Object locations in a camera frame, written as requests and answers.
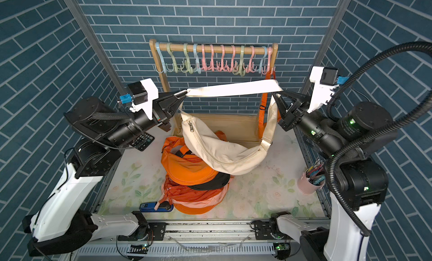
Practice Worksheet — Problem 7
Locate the dark red-orange bag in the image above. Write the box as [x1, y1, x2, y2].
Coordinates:
[158, 176, 231, 205]

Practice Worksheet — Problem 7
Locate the large pink sling bag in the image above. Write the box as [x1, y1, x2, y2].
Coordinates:
[173, 192, 226, 210]

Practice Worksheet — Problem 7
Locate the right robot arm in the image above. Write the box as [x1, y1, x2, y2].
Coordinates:
[268, 41, 432, 261]

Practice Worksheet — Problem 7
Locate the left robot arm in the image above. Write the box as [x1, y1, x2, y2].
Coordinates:
[22, 88, 187, 258]

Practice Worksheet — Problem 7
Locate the green hook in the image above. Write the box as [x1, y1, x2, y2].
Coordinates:
[233, 45, 246, 76]
[166, 43, 180, 73]
[181, 43, 194, 74]

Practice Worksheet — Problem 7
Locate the pink rightmost hook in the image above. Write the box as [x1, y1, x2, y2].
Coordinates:
[262, 47, 273, 75]

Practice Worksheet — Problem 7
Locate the light blue eleventh hook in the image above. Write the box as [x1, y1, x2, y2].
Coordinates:
[255, 46, 268, 74]

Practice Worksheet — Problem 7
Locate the wooden hanging rack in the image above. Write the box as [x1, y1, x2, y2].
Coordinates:
[149, 39, 279, 148]

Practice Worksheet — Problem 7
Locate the black desk calculator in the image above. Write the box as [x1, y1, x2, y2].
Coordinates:
[129, 132, 155, 151]

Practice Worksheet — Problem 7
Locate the pink pen cup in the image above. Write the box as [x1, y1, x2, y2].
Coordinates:
[297, 159, 325, 195]

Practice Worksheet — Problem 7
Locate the blue black stapler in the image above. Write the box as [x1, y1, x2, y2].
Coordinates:
[139, 201, 174, 213]

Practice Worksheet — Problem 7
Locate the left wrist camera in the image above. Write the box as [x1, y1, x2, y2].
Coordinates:
[119, 78, 159, 120]

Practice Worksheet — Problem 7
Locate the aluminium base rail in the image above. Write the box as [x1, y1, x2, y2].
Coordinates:
[60, 218, 330, 261]

